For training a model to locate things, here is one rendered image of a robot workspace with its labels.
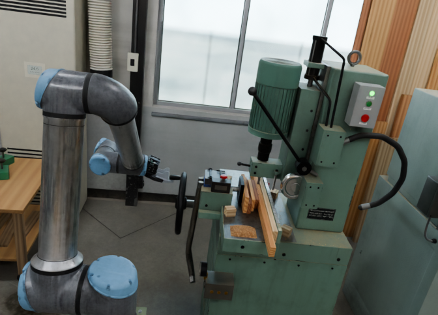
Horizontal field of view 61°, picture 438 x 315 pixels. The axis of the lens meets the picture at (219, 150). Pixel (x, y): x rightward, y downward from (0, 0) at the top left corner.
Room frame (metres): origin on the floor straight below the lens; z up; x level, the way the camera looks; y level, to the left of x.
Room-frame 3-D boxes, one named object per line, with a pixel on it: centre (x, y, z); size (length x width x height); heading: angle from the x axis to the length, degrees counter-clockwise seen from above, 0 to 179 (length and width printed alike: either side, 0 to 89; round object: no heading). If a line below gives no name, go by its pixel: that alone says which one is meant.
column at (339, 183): (1.55, -0.49, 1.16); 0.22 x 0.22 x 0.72; 4
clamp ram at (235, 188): (1.45, -0.09, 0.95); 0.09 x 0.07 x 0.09; 4
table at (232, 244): (1.45, -0.10, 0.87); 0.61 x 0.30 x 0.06; 4
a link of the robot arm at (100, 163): (1.43, 0.48, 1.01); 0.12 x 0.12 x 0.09; 5
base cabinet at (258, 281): (1.54, -0.32, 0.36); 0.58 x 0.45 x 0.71; 94
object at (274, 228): (1.46, -0.22, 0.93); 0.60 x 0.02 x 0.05; 4
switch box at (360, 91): (1.41, -0.53, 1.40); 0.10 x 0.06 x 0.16; 94
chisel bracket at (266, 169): (1.53, -0.22, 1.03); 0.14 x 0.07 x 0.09; 94
